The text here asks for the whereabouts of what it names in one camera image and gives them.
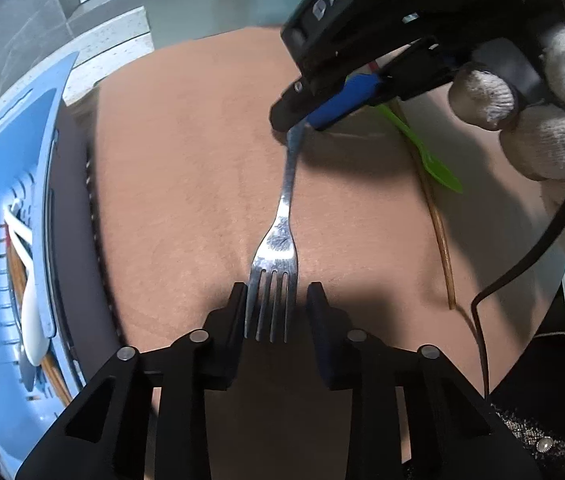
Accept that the white ceramic spoon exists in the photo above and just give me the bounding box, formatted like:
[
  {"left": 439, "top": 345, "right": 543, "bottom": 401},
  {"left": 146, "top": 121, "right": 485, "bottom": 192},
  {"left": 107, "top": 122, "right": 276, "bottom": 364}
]
[{"left": 2, "top": 205, "right": 50, "bottom": 367}]

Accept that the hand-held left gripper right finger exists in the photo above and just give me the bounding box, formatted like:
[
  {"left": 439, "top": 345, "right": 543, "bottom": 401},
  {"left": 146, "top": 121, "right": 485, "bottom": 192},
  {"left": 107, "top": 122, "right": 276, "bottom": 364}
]
[{"left": 307, "top": 282, "right": 518, "bottom": 480}]

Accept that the red ended wooden chopstick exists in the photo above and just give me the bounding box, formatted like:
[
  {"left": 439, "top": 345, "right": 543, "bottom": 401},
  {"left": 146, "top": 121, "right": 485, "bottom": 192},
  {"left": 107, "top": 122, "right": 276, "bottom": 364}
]
[
  {"left": 370, "top": 60, "right": 459, "bottom": 311},
  {"left": 6, "top": 225, "right": 73, "bottom": 406}
]

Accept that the blue plastic basket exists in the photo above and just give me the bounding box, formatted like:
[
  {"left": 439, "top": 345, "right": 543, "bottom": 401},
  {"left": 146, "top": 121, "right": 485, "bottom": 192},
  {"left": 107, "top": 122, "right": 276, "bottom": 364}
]
[{"left": 0, "top": 51, "right": 88, "bottom": 480}]

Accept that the orange mat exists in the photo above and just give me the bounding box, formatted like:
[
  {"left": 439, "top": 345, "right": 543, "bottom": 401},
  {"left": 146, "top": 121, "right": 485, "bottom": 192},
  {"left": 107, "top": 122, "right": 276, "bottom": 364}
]
[{"left": 70, "top": 25, "right": 565, "bottom": 480}]

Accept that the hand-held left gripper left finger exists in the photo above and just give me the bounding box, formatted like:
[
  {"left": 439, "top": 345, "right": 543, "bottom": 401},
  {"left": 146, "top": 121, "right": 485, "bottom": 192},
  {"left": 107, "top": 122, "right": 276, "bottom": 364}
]
[{"left": 15, "top": 282, "right": 249, "bottom": 480}]

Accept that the person's right hand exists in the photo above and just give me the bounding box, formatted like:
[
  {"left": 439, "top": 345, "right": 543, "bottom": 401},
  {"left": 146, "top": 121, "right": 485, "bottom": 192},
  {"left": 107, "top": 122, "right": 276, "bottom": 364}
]
[{"left": 449, "top": 15, "right": 565, "bottom": 261}]

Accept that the person's dark clothing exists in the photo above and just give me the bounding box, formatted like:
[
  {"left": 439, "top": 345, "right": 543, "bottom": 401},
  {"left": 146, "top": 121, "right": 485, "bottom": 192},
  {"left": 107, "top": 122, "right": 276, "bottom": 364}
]
[{"left": 483, "top": 240, "right": 565, "bottom": 480}]

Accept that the green plastic spoon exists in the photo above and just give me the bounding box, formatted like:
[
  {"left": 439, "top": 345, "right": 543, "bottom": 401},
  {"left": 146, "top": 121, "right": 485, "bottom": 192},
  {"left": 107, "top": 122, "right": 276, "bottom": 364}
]
[{"left": 375, "top": 102, "right": 464, "bottom": 195}]

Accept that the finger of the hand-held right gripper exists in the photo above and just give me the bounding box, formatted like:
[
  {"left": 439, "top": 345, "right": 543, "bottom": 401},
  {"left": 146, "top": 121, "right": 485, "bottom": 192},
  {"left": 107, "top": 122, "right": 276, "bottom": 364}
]
[
  {"left": 307, "top": 36, "right": 464, "bottom": 132},
  {"left": 269, "top": 76, "right": 346, "bottom": 132}
]

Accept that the metal fork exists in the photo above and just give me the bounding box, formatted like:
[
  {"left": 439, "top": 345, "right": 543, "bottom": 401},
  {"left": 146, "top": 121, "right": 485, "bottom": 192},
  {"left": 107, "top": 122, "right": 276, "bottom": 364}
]
[{"left": 244, "top": 115, "right": 308, "bottom": 345}]

